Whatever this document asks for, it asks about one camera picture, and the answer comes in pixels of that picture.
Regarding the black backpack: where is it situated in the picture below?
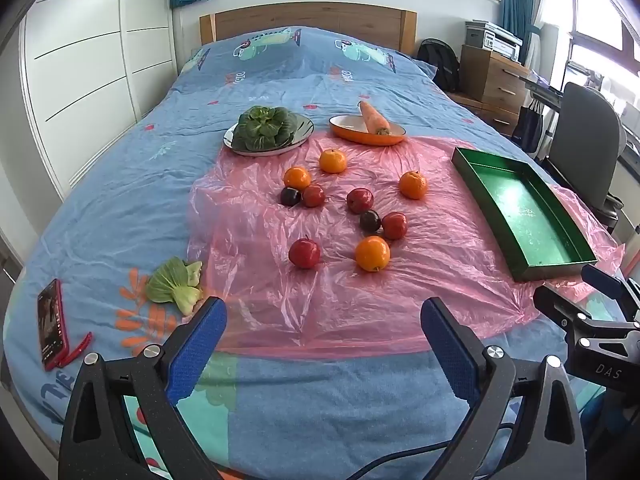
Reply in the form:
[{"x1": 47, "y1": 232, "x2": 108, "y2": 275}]
[{"x1": 416, "y1": 37, "x2": 461, "y2": 93}]

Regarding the dark blue bag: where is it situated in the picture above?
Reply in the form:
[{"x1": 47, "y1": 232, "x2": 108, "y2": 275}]
[{"x1": 512, "y1": 100, "x2": 543, "y2": 148}]

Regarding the steel plate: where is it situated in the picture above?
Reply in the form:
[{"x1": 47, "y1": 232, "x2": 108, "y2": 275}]
[{"x1": 223, "y1": 112, "x2": 315, "y2": 157}]

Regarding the white wardrobe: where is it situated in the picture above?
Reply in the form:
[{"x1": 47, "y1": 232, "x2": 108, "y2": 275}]
[{"x1": 20, "y1": 0, "x2": 176, "y2": 186}]

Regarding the grey office chair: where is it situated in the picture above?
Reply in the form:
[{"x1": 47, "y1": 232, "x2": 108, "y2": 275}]
[{"x1": 542, "y1": 81, "x2": 628, "y2": 233}]

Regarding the dark green bok choy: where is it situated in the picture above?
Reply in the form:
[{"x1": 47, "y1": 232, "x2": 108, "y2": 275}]
[{"x1": 232, "y1": 106, "x2": 298, "y2": 152}]

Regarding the light green bok choy piece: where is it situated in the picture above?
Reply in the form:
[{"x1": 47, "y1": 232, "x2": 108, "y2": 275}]
[{"x1": 145, "y1": 256, "x2": 205, "y2": 317}]

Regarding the desk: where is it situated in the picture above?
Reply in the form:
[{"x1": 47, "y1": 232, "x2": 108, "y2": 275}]
[{"x1": 522, "y1": 71, "x2": 566, "y2": 111}]

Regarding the green metal tray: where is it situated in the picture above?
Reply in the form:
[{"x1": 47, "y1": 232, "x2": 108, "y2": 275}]
[{"x1": 451, "y1": 146, "x2": 598, "y2": 282}]

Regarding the orange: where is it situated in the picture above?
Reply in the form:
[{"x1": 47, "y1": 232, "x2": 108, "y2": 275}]
[
  {"x1": 283, "y1": 166, "x2": 312, "y2": 191},
  {"x1": 355, "y1": 235, "x2": 391, "y2": 272},
  {"x1": 398, "y1": 170, "x2": 429, "y2": 200},
  {"x1": 319, "y1": 148, "x2": 348, "y2": 174}
]

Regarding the window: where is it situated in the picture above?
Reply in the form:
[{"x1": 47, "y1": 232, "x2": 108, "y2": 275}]
[{"x1": 555, "y1": 0, "x2": 640, "y2": 111}]

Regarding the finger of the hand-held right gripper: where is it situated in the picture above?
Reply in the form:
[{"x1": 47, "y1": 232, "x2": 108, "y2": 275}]
[
  {"x1": 581, "y1": 263, "x2": 640, "y2": 321},
  {"x1": 533, "y1": 285, "x2": 596, "y2": 335}
]

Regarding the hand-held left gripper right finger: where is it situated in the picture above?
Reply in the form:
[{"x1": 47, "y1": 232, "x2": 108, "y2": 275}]
[{"x1": 420, "y1": 297, "x2": 587, "y2": 480}]

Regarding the carrot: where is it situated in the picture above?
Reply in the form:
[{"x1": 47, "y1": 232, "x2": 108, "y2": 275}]
[{"x1": 358, "y1": 101, "x2": 392, "y2": 136}]

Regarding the grey printer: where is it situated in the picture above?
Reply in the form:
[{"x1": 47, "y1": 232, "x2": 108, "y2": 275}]
[{"x1": 465, "y1": 20, "x2": 523, "y2": 58}]

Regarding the wooden headboard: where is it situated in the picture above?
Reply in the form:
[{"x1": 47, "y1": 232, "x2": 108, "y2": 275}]
[{"x1": 199, "y1": 2, "x2": 418, "y2": 56}]

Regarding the pink plastic sheet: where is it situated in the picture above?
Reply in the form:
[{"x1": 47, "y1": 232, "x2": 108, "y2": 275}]
[{"x1": 186, "y1": 132, "x2": 626, "y2": 361}]

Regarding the red phone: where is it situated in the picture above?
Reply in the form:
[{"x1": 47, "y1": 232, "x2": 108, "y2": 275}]
[{"x1": 37, "y1": 279, "x2": 94, "y2": 372}]

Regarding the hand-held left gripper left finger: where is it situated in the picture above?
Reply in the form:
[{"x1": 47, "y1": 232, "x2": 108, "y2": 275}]
[{"x1": 58, "y1": 296, "x2": 228, "y2": 480}]

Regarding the wooden dresser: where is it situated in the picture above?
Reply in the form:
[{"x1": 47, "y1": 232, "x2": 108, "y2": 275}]
[{"x1": 445, "y1": 44, "x2": 533, "y2": 136}]

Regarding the black cable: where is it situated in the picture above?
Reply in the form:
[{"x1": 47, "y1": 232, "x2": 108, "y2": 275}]
[{"x1": 347, "y1": 422, "x2": 518, "y2": 480}]

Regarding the orange oval dish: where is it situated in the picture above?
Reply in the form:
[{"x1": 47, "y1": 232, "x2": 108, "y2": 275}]
[{"x1": 328, "y1": 114, "x2": 407, "y2": 146}]

